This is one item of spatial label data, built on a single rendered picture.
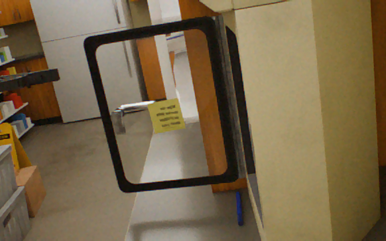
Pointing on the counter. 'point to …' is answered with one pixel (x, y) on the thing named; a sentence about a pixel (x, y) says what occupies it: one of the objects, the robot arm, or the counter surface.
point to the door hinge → (231, 95)
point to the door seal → (218, 92)
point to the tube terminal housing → (310, 116)
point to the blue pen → (239, 209)
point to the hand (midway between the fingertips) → (43, 76)
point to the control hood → (219, 5)
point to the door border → (215, 91)
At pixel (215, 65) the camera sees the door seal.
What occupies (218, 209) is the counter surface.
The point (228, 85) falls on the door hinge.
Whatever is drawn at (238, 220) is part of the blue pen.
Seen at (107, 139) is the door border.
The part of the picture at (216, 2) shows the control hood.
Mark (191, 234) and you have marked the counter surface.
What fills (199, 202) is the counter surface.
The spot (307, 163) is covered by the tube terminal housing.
